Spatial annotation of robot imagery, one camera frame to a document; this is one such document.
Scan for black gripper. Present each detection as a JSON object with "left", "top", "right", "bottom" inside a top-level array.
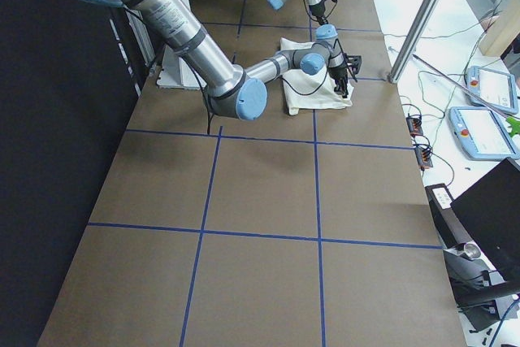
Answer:
[
  {"left": 329, "top": 65, "right": 349, "bottom": 98},
  {"left": 310, "top": 0, "right": 328, "bottom": 26}
]

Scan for orange terminal block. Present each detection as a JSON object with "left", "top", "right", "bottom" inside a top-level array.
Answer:
[
  {"left": 414, "top": 144, "right": 433, "bottom": 171},
  {"left": 406, "top": 115, "right": 424, "bottom": 137}
]

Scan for far blue teach pendant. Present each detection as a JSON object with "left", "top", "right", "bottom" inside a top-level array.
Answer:
[{"left": 466, "top": 66, "right": 519, "bottom": 115}]

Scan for aluminium frame post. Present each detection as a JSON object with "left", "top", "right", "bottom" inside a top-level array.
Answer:
[{"left": 388, "top": 0, "right": 439, "bottom": 84}]

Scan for orange terminal block near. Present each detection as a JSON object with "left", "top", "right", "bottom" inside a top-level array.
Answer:
[{"left": 414, "top": 144, "right": 433, "bottom": 171}]

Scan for black box white label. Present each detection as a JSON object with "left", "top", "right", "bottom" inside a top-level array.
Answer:
[{"left": 425, "top": 184, "right": 473, "bottom": 249}]

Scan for orange terminal block far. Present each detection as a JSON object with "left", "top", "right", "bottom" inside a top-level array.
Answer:
[{"left": 406, "top": 115, "right": 424, "bottom": 137}]

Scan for black device under monitor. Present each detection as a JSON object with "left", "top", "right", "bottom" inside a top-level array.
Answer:
[{"left": 443, "top": 250, "right": 519, "bottom": 332}]

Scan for near blue teach pendant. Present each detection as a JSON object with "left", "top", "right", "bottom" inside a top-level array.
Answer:
[{"left": 448, "top": 106, "right": 519, "bottom": 161}]

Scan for blue teach pendant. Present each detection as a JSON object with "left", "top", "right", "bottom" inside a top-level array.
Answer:
[
  {"left": 448, "top": 106, "right": 519, "bottom": 161},
  {"left": 466, "top": 66, "right": 519, "bottom": 115}
]

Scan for wooden board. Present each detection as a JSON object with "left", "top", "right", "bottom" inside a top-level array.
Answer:
[{"left": 479, "top": 0, "right": 520, "bottom": 57}]

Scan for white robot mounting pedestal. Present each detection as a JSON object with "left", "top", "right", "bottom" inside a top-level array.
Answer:
[{"left": 157, "top": 46, "right": 199, "bottom": 90}]

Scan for cream long-sleeve cat shirt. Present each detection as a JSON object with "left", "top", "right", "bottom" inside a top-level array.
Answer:
[{"left": 281, "top": 54, "right": 353, "bottom": 115}]

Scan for silver metal cup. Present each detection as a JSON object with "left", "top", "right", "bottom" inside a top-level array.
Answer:
[{"left": 454, "top": 242, "right": 482, "bottom": 261}]

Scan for black monitor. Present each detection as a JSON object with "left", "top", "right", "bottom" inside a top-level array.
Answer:
[{"left": 451, "top": 158, "right": 519, "bottom": 280}]

